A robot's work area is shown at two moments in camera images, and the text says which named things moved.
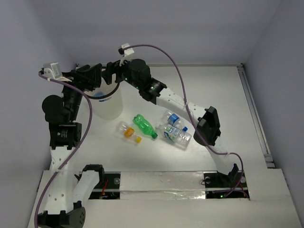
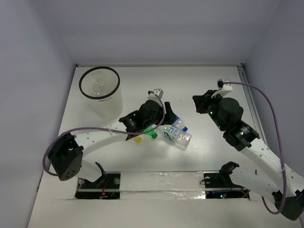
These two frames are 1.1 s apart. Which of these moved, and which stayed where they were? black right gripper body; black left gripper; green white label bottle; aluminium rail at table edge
Moved: black right gripper body; black left gripper
Stayed: green white label bottle; aluminium rail at table edge
